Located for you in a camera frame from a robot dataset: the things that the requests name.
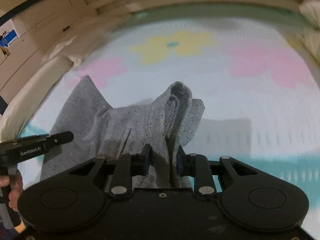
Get green leaf print pillow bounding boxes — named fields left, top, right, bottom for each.
left=299, top=0, right=320, bottom=64

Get grey speckled pants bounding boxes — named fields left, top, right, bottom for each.
left=41, top=76, right=205, bottom=188

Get person's left hand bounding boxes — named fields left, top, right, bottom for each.
left=0, top=170, right=23, bottom=212

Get blue and white box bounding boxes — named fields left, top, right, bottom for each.
left=0, top=30, right=19, bottom=47

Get white pillow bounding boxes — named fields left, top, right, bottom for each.
left=1, top=33, right=85, bottom=142

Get floral pastel bed sheet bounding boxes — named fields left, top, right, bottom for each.
left=22, top=4, right=319, bottom=238

